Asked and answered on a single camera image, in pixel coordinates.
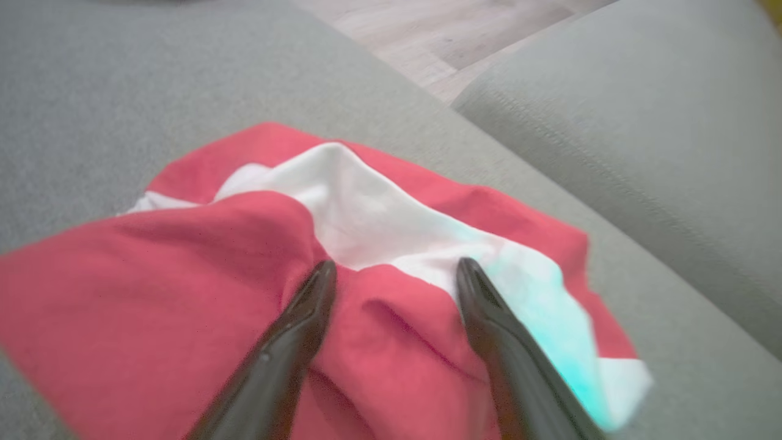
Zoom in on red shorts with white trim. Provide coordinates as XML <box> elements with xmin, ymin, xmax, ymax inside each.
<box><xmin>0</xmin><ymin>121</ymin><xmax>653</xmax><ymax>440</ymax></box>

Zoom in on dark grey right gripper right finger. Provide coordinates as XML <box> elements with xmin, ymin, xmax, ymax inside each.
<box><xmin>455</xmin><ymin>257</ymin><xmax>608</xmax><ymax>440</ymax></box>

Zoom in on grey fabric sofa seat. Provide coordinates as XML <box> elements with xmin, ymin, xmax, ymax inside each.
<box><xmin>0</xmin><ymin>0</ymin><xmax>782</xmax><ymax>440</ymax></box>

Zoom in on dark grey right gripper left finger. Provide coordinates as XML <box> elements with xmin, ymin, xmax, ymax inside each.
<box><xmin>183</xmin><ymin>260</ymin><xmax>338</xmax><ymax>440</ymax></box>

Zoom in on grey fabric sofa cushion block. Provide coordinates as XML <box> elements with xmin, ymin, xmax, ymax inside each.
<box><xmin>452</xmin><ymin>0</ymin><xmax>782</xmax><ymax>361</ymax></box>

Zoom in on yellow panel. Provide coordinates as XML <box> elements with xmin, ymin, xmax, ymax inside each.
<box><xmin>758</xmin><ymin>0</ymin><xmax>782</xmax><ymax>31</ymax></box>

